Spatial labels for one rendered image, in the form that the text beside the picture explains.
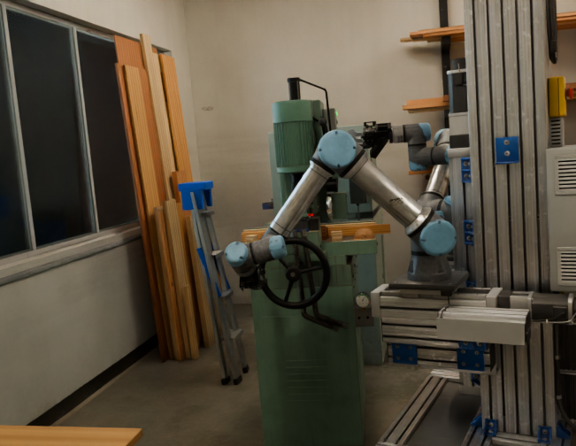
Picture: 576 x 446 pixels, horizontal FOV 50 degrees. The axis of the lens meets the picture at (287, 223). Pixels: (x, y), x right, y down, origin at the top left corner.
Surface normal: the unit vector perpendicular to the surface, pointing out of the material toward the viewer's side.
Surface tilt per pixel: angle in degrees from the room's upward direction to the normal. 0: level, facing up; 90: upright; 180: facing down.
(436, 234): 95
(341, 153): 84
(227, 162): 90
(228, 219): 90
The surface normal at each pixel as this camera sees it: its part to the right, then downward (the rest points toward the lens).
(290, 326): -0.14, 0.12
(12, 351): 0.97, -0.05
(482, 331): -0.47, 0.14
